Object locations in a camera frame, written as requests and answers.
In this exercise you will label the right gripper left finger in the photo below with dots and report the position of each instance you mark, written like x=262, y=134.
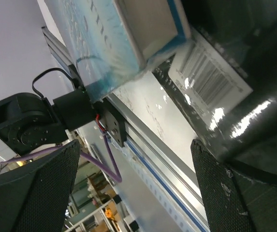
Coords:
x=34, y=197

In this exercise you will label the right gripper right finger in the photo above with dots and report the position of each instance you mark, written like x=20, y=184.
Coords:
x=236, y=196

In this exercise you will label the teal blue book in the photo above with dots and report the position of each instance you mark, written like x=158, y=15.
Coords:
x=112, y=42

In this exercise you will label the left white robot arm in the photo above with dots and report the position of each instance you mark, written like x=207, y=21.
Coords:
x=28, y=121

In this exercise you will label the black notebook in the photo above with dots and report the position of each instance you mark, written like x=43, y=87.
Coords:
x=224, y=80

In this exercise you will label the light blue slotted cable duct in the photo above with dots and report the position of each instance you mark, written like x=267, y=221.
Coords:
x=184, y=219

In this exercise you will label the aluminium mounting rail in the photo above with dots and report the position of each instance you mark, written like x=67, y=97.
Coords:
x=163, y=137

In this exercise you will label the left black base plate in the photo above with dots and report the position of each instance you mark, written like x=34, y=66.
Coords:
x=111, y=123

